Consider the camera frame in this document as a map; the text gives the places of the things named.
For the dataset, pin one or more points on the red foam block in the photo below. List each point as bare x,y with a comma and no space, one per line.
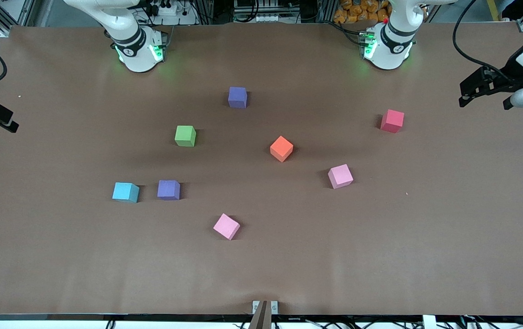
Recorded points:
392,120

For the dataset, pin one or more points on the white electronics box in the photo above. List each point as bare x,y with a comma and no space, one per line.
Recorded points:
261,16

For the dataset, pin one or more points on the orange mesh bag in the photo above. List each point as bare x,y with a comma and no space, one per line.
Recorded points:
362,11

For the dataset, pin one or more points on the purple foam block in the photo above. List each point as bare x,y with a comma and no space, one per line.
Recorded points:
237,97
168,189

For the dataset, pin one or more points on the white power strip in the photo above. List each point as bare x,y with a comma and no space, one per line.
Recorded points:
166,9

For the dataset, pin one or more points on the orange foam block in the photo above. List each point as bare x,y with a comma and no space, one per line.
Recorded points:
281,148

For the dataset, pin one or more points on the paper table cover sheet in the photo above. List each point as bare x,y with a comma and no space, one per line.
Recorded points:
261,265

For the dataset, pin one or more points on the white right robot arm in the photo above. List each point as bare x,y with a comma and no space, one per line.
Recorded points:
133,41

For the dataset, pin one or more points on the metal table edge bracket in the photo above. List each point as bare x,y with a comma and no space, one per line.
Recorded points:
264,313

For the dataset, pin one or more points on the blue foam block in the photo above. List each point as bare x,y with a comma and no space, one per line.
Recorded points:
125,192

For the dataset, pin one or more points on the small white bracket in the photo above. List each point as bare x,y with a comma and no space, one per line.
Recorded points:
429,322

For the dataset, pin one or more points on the pink foam block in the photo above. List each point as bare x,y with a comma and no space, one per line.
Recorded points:
340,176
226,226

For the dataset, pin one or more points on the green foam block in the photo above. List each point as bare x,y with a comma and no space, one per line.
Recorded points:
185,135

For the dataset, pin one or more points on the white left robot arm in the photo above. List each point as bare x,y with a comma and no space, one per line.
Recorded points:
392,41

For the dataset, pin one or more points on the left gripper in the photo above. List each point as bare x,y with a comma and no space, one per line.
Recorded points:
514,76

